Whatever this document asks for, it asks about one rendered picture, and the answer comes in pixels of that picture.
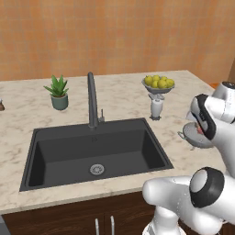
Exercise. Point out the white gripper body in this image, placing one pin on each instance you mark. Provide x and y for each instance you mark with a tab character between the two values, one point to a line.
191	116

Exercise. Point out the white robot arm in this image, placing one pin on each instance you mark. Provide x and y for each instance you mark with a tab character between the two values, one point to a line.
180	199

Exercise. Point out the red peach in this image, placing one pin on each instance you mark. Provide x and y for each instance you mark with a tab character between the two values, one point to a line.
199	129

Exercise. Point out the small grey faucet lever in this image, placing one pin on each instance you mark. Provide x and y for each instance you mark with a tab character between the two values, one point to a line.
102	116

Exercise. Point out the dark grey sink faucet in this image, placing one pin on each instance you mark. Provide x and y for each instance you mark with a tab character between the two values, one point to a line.
92	98

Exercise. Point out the dark grey sink basin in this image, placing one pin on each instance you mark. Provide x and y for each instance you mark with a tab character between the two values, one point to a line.
91	150

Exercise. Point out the round metal sink drain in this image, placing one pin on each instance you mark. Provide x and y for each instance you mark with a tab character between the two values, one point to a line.
97	169

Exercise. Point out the grey fruit bowl on stand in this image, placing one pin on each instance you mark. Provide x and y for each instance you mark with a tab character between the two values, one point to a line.
156	104

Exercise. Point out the yellow lemon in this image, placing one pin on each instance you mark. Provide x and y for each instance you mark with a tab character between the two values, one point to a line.
154	84
156	77
162	84
148	80
164	78
170	82

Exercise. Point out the dark wood cupboard door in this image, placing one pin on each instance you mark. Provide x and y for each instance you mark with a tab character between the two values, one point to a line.
128	214
55	221

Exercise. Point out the green plant in grey pot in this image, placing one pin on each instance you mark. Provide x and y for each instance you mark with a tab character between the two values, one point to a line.
58	95

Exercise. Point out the small brown object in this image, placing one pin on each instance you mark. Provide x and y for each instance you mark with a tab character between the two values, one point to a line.
1	105

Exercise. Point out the grey appliance front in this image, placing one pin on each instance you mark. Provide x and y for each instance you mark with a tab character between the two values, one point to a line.
3	227

